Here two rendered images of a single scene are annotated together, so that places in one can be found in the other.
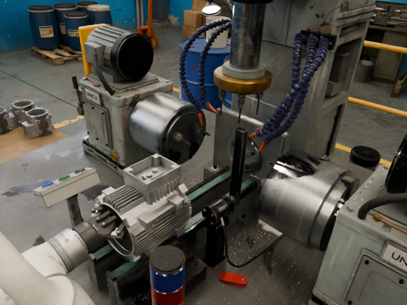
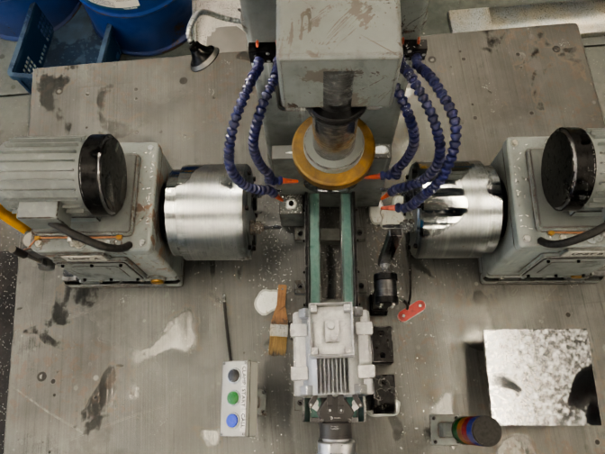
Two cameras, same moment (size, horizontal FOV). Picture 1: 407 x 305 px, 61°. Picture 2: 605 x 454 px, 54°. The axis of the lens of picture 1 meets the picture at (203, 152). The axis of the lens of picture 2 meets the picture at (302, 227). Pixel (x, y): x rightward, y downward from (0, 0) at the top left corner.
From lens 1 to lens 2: 107 cm
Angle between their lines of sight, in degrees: 45
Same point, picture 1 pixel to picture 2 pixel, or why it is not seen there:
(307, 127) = (394, 115)
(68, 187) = (251, 403)
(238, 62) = (339, 156)
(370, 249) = (548, 252)
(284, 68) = not seen: hidden behind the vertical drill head
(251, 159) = not seen: hidden behind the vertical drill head
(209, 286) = (398, 334)
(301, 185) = (463, 227)
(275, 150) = (378, 167)
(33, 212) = (155, 417)
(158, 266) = (490, 442)
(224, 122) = (290, 166)
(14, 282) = not seen: outside the picture
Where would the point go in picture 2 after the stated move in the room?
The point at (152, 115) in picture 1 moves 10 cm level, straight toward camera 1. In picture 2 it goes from (213, 233) to (245, 258)
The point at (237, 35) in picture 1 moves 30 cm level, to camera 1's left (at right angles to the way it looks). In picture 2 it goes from (336, 140) to (216, 240)
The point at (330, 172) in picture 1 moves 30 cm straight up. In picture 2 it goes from (481, 196) to (522, 138)
